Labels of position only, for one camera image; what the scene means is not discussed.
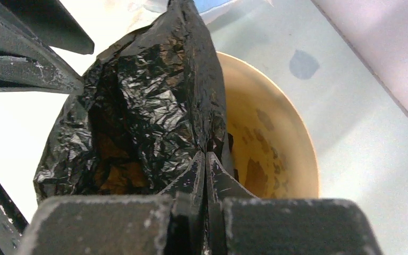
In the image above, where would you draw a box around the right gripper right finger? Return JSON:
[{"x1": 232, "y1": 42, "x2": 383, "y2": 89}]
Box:
[{"x1": 206, "y1": 152, "x2": 382, "y2": 254}]

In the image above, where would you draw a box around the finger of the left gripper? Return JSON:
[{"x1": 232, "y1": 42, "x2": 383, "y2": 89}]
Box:
[
  {"x1": 0, "y1": 0, "x2": 95, "y2": 55},
  {"x1": 0, "y1": 3, "x2": 83, "y2": 95}
]

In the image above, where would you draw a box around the black trash bag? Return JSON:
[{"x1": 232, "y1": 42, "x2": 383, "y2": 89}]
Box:
[{"x1": 33, "y1": 1, "x2": 233, "y2": 202}]

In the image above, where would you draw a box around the beige plastic trash bin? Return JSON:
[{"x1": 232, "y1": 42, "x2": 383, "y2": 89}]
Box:
[{"x1": 218, "y1": 52, "x2": 320, "y2": 199}]

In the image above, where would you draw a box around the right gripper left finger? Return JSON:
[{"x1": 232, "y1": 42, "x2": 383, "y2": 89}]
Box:
[{"x1": 16, "y1": 152, "x2": 205, "y2": 254}]

